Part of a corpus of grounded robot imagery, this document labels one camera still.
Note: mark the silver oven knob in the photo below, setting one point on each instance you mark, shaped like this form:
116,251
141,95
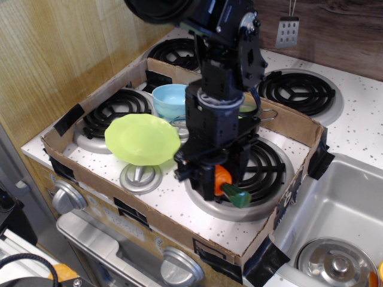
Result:
67,198
178,269

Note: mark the back left black burner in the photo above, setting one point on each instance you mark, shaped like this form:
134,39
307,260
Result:
177,52

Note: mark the light green plastic plate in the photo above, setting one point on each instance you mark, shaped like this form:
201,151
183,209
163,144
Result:
142,139

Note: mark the stainless steel sink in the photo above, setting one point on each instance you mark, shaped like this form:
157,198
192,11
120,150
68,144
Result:
345,203

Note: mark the brown cardboard fence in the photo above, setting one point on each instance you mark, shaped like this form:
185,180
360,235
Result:
169,215

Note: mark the orange object bottom left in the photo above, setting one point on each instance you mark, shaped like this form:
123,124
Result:
64,272

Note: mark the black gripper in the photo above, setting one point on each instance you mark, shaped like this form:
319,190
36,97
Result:
217,135

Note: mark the silver stovetop knob front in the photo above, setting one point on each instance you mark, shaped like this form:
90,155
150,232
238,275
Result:
140,179

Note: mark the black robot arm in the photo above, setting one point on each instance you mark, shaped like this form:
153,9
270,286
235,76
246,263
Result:
226,42

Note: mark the black burner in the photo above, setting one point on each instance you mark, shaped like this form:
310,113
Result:
307,92
89,132
268,173
177,52

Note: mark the front left black burner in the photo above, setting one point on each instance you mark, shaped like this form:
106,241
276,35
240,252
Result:
89,132

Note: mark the silver pot lid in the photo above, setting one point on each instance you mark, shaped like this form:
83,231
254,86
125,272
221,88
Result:
337,262

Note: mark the right silver oven knob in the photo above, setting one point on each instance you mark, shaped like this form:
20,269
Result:
178,269

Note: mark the small stainless steel pot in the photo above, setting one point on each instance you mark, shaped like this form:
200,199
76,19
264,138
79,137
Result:
179,123

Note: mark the left silver oven knob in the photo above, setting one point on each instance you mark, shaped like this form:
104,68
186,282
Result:
67,198

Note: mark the light blue plastic bowl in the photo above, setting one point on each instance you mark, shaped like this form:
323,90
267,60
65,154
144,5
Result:
169,100

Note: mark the front right black burner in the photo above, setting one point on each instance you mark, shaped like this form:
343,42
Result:
268,173

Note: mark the orange toy carrot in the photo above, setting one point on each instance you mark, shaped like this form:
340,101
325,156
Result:
224,188

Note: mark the hanging silver slotted spatula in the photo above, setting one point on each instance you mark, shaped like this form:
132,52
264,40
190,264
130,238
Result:
288,29

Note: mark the back right black burner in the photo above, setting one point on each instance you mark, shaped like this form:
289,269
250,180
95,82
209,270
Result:
307,92

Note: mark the silver oven door handle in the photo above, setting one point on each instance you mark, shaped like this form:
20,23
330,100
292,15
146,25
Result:
113,259

